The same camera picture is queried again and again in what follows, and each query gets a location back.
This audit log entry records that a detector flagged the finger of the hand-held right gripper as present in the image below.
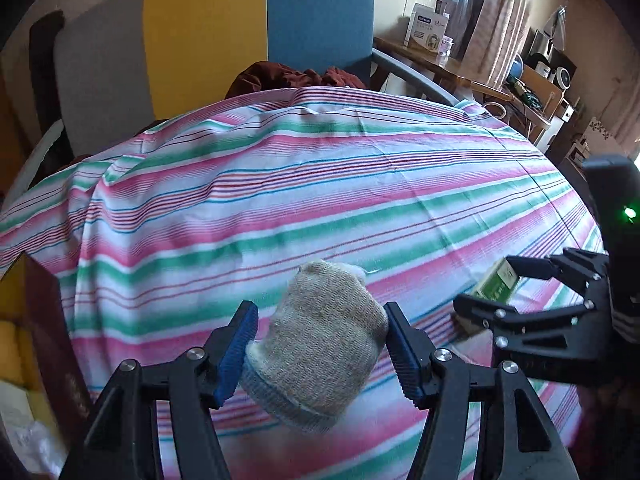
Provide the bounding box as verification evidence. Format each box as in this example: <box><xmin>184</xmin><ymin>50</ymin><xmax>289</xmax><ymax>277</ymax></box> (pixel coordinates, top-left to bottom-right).
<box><xmin>452</xmin><ymin>294</ymin><xmax>611</xmax><ymax>387</ymax></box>
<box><xmin>505</xmin><ymin>247</ymin><xmax>611</xmax><ymax>306</ymax></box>

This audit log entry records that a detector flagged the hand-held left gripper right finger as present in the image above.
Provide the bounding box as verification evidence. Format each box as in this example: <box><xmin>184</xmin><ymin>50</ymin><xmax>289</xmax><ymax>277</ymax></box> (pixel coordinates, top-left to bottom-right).
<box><xmin>382</xmin><ymin>301</ymin><xmax>581</xmax><ymax>480</ymax></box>

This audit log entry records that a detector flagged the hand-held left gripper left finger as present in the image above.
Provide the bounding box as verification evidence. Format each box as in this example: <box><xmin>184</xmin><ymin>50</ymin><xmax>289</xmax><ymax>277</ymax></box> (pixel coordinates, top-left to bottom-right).
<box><xmin>60</xmin><ymin>300</ymin><xmax>260</xmax><ymax>480</ymax></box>

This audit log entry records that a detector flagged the green white small box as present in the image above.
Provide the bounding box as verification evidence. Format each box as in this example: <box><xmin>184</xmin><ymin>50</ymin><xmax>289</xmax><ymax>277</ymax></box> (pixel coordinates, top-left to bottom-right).
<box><xmin>470</xmin><ymin>258</ymin><xmax>521</xmax><ymax>303</ymax></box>

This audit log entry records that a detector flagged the beige sock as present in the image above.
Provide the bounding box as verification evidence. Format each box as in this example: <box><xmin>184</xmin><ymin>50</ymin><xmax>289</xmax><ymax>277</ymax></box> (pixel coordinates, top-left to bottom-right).
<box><xmin>240</xmin><ymin>259</ymin><xmax>390</xmax><ymax>435</ymax></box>

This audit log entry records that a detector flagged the gold metal tin box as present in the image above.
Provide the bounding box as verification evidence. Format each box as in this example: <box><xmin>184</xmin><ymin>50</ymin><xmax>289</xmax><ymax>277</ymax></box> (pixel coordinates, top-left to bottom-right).
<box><xmin>0</xmin><ymin>252</ymin><xmax>96</xmax><ymax>480</ymax></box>

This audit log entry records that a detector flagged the wooden crate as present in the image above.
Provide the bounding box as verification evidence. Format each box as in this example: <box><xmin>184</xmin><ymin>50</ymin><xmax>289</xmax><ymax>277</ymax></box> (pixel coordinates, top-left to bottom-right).
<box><xmin>510</xmin><ymin>65</ymin><xmax>566</xmax><ymax>128</ymax></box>

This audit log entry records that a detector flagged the striped pink green tablecloth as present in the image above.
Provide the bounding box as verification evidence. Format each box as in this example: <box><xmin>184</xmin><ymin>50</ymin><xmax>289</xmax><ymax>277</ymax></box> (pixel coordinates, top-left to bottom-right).
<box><xmin>0</xmin><ymin>85</ymin><xmax>608</xmax><ymax>480</ymax></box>

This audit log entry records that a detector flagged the wooden side desk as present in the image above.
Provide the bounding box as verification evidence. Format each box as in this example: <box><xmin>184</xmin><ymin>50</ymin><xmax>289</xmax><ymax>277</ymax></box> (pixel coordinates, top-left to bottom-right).
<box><xmin>375</xmin><ymin>35</ymin><xmax>516</xmax><ymax>103</ymax></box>

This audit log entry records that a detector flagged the white plastic wrapped item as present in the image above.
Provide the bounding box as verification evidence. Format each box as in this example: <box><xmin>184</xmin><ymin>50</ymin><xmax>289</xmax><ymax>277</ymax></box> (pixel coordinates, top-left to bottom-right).
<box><xmin>0</xmin><ymin>382</ymin><xmax>67</xmax><ymax>477</ymax></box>

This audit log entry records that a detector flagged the pink patterned curtain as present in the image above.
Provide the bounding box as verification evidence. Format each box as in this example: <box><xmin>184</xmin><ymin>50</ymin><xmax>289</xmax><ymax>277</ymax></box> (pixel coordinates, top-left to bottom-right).
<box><xmin>457</xmin><ymin>0</ymin><xmax>538</xmax><ymax>88</ymax></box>

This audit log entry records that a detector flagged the white cardboard box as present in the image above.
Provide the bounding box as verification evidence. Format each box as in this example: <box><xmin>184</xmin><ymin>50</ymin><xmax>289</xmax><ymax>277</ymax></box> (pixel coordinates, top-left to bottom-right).
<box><xmin>404</xmin><ymin>2</ymin><xmax>451</xmax><ymax>56</ymax></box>

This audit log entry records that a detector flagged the white foam piece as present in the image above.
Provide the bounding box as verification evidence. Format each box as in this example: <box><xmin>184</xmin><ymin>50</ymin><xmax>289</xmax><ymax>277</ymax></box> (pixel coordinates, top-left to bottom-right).
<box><xmin>10</xmin><ymin>122</ymin><xmax>67</xmax><ymax>196</ymax></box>

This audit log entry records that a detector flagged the dark red cloth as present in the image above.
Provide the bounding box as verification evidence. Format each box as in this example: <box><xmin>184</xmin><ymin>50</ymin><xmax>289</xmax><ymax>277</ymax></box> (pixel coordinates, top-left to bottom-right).
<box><xmin>225</xmin><ymin>61</ymin><xmax>368</xmax><ymax>100</ymax></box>

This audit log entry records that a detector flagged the grey yellow blue chair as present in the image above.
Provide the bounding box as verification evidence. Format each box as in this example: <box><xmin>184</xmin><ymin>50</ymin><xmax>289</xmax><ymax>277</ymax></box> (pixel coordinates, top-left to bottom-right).
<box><xmin>27</xmin><ymin>0</ymin><xmax>458</xmax><ymax>161</ymax></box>

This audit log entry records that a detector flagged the black rolled mat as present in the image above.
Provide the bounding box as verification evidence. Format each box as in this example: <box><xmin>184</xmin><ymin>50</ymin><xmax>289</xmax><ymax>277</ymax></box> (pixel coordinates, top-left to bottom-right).
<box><xmin>29</xmin><ymin>10</ymin><xmax>66</xmax><ymax>126</ymax></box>

